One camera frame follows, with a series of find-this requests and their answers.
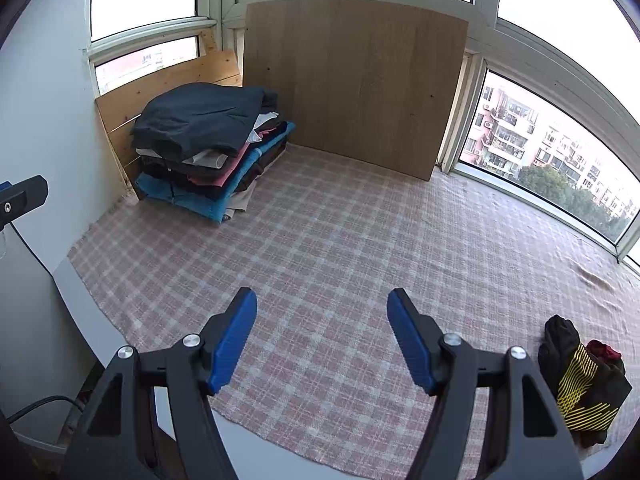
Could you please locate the red garment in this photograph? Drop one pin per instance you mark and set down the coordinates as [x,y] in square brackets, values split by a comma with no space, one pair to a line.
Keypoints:
[602,350]

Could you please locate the light plywood board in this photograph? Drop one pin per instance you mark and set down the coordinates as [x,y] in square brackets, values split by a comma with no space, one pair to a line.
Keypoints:
[215,70]

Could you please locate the large wooden board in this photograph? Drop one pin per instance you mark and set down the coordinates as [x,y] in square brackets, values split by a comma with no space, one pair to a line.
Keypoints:
[360,85]

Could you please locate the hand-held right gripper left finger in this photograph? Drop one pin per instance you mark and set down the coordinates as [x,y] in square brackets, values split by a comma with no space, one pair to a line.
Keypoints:
[232,345]

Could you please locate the black garment with yellow stripes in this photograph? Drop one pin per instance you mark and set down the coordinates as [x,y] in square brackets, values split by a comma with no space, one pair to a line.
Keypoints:
[555,360]

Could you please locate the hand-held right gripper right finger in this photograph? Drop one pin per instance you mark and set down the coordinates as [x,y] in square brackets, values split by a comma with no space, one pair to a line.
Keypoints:
[412,345]

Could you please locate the pink plaid blanket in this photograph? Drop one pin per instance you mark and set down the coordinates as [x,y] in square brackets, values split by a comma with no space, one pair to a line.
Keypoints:
[325,240]

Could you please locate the stack of folded clothes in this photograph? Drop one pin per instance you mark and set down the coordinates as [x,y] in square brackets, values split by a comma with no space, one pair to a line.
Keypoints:
[235,180]

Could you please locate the dark navy pants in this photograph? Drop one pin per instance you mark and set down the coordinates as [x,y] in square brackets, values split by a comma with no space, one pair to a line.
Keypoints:
[200,115]

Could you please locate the white framed window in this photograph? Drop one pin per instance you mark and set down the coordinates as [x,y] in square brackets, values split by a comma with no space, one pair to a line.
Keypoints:
[482,20]

